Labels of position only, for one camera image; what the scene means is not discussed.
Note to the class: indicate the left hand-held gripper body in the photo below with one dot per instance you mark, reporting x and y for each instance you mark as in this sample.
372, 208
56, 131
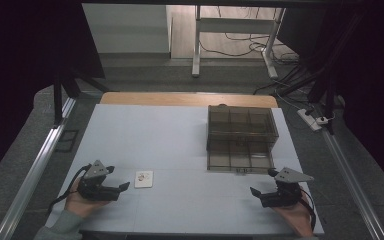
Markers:
95, 181

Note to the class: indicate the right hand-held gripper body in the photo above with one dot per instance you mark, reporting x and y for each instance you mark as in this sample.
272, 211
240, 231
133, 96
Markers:
285, 190

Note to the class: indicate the person's left hand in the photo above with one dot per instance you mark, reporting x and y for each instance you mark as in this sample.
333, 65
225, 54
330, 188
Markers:
80, 203

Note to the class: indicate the person's right hand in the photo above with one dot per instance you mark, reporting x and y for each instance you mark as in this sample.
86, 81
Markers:
295, 218

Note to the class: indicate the small white card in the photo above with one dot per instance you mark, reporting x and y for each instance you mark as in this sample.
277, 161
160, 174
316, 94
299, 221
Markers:
143, 179

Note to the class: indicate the smoky transparent divided drawer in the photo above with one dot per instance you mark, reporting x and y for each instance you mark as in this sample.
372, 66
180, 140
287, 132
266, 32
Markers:
240, 160

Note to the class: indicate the smoky transparent storage box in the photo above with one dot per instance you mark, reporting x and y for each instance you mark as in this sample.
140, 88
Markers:
241, 123

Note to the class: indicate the white table cover sheet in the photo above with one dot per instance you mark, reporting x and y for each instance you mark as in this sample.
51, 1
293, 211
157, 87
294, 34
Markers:
166, 143

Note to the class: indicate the white power strip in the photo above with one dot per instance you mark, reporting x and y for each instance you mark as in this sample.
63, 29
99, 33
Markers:
308, 118

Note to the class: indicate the black metal stand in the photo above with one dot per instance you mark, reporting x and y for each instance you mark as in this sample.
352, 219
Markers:
60, 96
326, 86

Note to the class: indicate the wooden table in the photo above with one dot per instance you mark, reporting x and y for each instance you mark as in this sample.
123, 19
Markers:
186, 99

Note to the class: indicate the dark curtain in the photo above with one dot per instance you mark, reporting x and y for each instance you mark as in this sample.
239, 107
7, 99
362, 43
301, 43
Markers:
30, 66
373, 83

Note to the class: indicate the white cabinet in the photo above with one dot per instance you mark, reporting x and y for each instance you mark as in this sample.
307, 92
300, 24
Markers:
126, 30

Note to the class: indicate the black rectangular floor frame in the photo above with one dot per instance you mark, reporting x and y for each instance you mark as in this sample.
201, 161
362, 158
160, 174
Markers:
67, 140

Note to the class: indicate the aluminium rail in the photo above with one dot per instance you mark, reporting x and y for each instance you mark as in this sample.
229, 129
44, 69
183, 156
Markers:
353, 180
36, 166

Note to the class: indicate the white desk frame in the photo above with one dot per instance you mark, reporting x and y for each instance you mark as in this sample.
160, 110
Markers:
235, 25

